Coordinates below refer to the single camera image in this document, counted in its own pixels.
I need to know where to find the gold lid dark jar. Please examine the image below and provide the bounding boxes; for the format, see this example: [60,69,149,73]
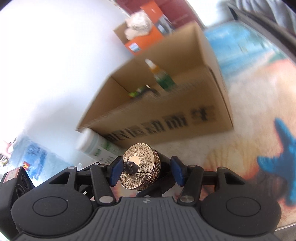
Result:
[119,143,176,197]

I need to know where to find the white vitamin bottle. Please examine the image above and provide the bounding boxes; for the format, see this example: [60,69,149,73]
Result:
[76,128,125,165]

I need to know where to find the green lip balm tube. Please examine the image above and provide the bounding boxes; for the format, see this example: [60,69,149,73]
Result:
[128,86,146,98]

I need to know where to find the brown cardboard box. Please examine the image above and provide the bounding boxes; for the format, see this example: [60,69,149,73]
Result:
[76,22,234,148]

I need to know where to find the black lighter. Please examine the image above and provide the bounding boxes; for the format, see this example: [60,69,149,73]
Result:
[140,85,159,96]

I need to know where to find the green dropper bottle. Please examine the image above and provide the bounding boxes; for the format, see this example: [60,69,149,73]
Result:
[145,59,176,91]

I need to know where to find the beach print table mat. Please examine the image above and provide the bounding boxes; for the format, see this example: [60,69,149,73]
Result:
[111,19,296,231]

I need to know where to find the orange Philips box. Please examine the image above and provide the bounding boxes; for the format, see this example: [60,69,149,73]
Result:
[113,1,174,55]

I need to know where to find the beige cloth in box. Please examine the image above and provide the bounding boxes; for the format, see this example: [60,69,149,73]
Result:
[125,11,153,40]

